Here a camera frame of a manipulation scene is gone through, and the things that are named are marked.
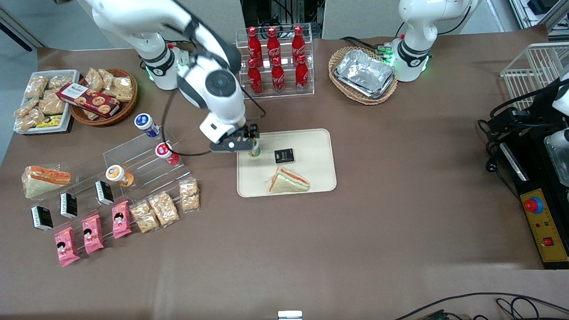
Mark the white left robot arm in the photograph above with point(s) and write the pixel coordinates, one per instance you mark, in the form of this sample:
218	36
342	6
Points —
415	26

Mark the white robot part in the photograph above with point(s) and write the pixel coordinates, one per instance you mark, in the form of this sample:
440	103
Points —
562	100

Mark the small silver object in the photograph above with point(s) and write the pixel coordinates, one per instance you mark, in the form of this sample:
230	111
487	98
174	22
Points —
290	315

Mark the pink cartoon snack pack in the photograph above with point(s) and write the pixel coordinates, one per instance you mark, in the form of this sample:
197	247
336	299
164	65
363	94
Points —
93	233
121	224
66	246

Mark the peanut brittle clear pack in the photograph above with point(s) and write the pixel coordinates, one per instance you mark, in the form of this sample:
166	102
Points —
123	88
107	77
26	107
189	195
60	82
29	122
91	115
52	106
163	208
36	86
94	79
144	216

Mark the clear plastic container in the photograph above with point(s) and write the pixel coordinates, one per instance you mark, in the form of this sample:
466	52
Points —
558	158

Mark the cream plastic tray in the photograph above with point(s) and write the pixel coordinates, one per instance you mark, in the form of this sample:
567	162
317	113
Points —
311	146

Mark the red cola bottle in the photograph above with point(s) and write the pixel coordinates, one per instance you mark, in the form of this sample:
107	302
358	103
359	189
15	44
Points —
301	74
253	42
298	40
273	42
254	80
278	78

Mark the light brown wicker basket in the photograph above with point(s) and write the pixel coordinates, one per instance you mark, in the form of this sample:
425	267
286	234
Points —
355	98

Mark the green gum bottle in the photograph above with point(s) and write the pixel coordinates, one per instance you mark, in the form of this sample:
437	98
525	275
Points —
254	151

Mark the yellow snack pack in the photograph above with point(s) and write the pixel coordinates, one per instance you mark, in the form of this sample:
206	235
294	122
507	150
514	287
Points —
50	121

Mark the clear acrylic stepped stand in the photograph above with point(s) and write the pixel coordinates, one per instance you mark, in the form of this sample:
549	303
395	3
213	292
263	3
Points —
146	178
84	186

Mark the blue gum bottle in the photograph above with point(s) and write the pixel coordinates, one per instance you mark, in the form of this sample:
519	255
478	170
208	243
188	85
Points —
146	124

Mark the black rice ball pack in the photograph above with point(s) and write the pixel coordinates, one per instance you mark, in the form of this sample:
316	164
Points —
42	218
104	192
284	155
68	204

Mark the dark background equipment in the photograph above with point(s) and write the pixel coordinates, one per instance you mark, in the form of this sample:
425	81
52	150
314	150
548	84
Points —
284	13

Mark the wrapped triangle sandwich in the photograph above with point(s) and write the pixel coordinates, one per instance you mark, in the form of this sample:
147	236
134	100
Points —
44	180
289	182

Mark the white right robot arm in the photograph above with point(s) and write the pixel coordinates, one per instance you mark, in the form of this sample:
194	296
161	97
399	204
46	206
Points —
231	111

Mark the orange gum bottle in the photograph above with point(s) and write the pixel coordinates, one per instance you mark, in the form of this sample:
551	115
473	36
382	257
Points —
119	174

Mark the white plastic bin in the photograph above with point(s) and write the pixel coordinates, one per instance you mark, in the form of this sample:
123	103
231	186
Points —
66	72

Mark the red gum bottle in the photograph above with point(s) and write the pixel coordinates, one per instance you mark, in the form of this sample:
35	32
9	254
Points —
167	153

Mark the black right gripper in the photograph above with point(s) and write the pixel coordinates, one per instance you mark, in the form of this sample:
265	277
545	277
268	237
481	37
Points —
250	132

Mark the red cookie box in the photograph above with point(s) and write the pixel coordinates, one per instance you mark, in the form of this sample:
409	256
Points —
89	98

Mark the dark brown wicker basket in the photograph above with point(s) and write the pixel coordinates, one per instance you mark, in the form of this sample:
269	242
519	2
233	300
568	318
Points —
126	109

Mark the aluminium foil tray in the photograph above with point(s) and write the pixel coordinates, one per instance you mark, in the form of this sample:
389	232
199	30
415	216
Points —
365	73

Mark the clear acrylic bottle rack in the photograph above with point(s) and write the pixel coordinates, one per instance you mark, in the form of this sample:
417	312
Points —
286	53

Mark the red emergency stop button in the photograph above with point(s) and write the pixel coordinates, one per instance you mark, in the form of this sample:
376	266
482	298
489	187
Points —
532	204

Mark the metal shelf frame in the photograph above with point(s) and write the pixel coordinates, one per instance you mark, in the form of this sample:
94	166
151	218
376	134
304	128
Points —
533	13

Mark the yellow control box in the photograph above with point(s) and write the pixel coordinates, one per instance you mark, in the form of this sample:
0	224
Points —
549	226

